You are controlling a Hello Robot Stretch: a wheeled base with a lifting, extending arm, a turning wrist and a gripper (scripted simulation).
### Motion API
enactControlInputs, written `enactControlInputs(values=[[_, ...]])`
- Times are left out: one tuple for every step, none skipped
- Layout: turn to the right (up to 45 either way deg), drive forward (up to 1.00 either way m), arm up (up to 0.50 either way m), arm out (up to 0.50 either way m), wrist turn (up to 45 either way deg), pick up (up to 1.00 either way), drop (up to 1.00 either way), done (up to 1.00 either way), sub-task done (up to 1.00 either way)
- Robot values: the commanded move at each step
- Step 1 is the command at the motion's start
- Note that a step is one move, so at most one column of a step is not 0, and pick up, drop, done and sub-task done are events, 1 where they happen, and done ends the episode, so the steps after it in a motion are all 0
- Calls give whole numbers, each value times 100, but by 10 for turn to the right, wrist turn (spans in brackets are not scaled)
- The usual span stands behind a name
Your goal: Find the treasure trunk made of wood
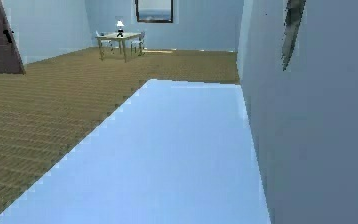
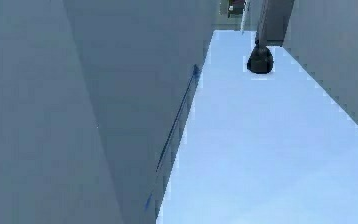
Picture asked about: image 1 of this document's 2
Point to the dark framed window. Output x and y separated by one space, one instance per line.
154 10

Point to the grey framed wall picture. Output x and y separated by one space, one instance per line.
292 31

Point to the white table lamp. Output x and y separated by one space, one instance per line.
120 28

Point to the pale wooden table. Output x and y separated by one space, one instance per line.
118 37

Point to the dark brown room door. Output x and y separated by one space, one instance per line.
2 50

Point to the white chair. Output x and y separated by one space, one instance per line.
103 41
139 42

